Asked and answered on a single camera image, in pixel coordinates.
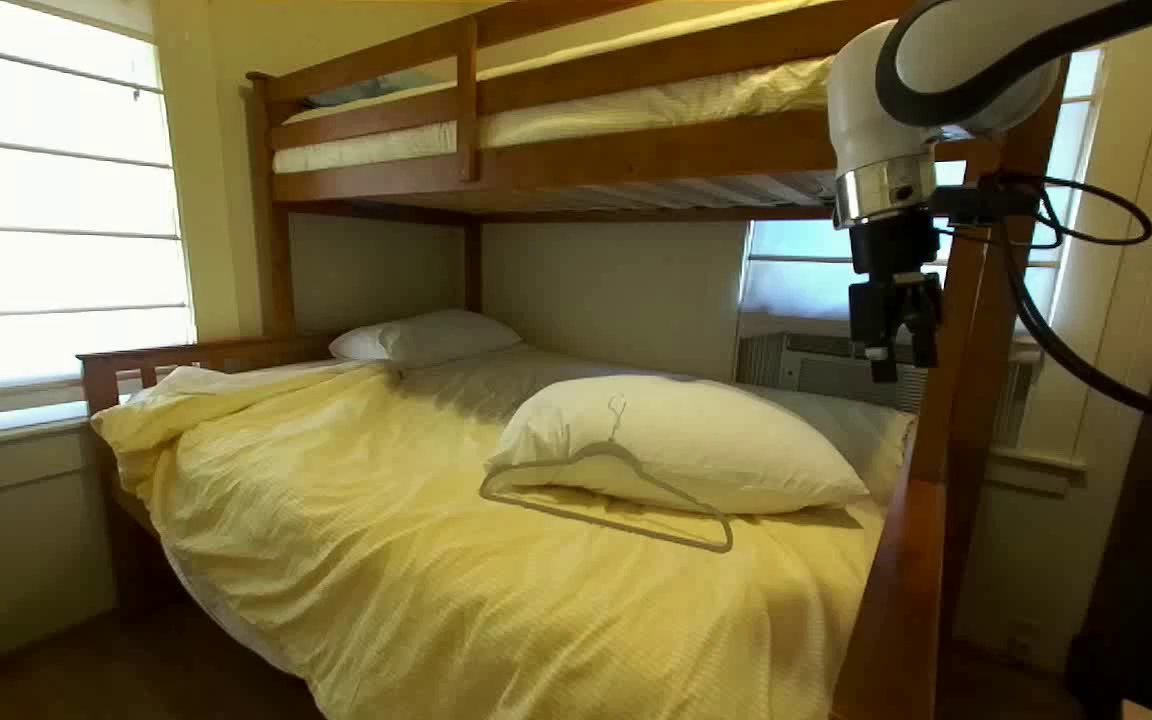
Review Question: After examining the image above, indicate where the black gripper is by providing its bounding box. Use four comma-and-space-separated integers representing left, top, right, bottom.
845, 213, 949, 389

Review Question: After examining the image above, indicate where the grey wire clothes hanger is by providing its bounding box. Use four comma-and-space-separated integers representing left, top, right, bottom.
476, 391, 738, 557

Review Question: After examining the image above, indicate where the white bunk mattress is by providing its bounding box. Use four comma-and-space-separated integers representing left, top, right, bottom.
266, 55, 837, 179

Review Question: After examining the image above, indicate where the grey window air conditioner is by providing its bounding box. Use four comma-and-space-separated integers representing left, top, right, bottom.
735, 326, 1048, 453

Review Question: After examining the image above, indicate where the large white pillow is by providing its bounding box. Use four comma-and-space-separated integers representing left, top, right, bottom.
479, 373, 919, 521

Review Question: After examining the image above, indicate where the small white pillow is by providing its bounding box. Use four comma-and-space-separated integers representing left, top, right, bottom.
325, 307, 527, 373

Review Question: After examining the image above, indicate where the pale yellow blanket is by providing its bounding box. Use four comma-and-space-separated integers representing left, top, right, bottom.
86, 355, 893, 720

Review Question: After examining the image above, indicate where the window with white blinds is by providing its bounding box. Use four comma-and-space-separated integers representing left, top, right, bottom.
0, 0, 200, 419

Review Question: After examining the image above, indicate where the window behind bed post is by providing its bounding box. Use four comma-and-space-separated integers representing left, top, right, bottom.
733, 47, 1107, 340

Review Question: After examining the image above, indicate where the thick black cable bundle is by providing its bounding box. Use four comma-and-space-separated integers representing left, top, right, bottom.
871, 0, 1152, 437

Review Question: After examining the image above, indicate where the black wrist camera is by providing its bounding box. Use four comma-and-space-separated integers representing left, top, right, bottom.
928, 172, 1048, 232

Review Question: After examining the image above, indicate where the thin black cable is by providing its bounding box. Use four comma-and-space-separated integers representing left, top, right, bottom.
1036, 172, 1152, 253

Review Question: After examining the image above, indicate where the brown wooden bunk bed frame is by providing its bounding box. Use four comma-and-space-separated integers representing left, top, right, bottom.
75, 0, 1077, 720

